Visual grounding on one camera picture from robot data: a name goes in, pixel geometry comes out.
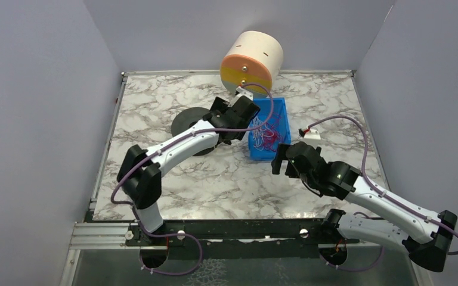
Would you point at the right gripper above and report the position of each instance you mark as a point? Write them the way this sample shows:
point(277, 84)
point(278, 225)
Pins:
point(283, 158)

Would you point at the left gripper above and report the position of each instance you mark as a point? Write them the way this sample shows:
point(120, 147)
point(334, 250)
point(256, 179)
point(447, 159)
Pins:
point(245, 108)

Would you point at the black cable spool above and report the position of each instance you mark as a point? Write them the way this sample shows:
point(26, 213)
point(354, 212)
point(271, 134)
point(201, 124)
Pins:
point(182, 125)

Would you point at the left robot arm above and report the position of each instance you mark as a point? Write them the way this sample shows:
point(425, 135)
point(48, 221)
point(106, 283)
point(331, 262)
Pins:
point(142, 170)

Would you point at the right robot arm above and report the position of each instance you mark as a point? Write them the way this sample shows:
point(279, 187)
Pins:
point(425, 235)

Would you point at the blue plastic bin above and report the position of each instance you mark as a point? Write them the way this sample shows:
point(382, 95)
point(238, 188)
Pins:
point(263, 142)

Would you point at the cream cylindrical drawer container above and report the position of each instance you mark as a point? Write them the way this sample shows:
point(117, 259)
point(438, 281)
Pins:
point(255, 57)

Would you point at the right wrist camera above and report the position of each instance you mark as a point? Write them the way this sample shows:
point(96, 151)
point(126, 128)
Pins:
point(310, 136)

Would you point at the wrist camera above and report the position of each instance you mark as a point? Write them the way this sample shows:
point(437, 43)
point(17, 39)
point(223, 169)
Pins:
point(242, 92)
point(310, 136)

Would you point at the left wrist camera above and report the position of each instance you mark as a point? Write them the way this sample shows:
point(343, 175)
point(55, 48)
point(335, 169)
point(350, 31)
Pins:
point(242, 92)

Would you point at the aluminium frame rail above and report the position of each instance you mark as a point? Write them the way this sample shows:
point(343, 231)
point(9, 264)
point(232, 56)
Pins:
point(98, 236)

